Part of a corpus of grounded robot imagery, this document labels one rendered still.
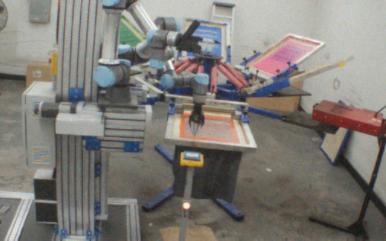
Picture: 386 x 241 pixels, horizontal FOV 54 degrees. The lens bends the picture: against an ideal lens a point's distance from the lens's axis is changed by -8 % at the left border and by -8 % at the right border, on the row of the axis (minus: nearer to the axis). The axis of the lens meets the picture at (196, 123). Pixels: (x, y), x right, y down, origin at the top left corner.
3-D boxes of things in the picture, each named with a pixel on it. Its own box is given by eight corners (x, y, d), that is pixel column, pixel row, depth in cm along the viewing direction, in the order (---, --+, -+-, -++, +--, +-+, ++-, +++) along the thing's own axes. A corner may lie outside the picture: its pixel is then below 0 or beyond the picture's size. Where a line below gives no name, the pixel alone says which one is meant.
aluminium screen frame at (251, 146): (255, 152, 257) (257, 147, 256) (164, 143, 254) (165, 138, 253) (241, 115, 332) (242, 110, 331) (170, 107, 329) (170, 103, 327)
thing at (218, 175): (233, 204, 279) (244, 147, 265) (169, 197, 276) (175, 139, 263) (233, 201, 282) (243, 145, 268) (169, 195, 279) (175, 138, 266)
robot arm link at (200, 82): (203, 72, 227) (212, 75, 220) (201, 91, 230) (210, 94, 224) (191, 72, 222) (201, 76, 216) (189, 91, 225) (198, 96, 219)
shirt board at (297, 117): (340, 130, 355) (342, 122, 353) (332, 142, 321) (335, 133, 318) (212, 96, 412) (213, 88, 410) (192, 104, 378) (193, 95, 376)
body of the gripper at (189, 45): (201, 53, 196) (178, 49, 199) (204, 36, 194) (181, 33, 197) (197, 53, 189) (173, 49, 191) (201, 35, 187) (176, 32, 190)
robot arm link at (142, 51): (123, 51, 277) (161, 12, 235) (142, 51, 286) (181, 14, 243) (127, 66, 275) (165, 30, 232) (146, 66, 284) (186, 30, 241)
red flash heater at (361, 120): (384, 126, 337) (387, 114, 333) (381, 140, 298) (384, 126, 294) (321, 110, 363) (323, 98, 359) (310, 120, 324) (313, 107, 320)
